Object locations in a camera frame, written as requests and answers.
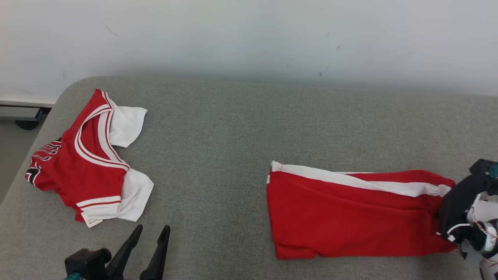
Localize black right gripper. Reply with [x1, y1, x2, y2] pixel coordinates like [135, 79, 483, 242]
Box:
[438, 175, 498, 249]

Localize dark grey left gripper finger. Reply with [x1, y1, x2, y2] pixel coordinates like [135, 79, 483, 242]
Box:
[140, 225, 171, 280]
[105, 224, 143, 278]

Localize red Bulls jersey white sleeves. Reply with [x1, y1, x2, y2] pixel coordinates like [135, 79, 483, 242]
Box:
[25, 89, 155, 228]

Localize red shorts with white stripe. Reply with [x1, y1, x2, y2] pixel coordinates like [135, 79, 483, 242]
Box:
[267, 161, 459, 260]

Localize grey fabric sofa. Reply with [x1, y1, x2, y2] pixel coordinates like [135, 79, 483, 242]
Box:
[0, 76, 498, 280]

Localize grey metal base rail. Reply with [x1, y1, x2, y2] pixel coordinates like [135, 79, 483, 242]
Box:
[0, 107, 43, 122]

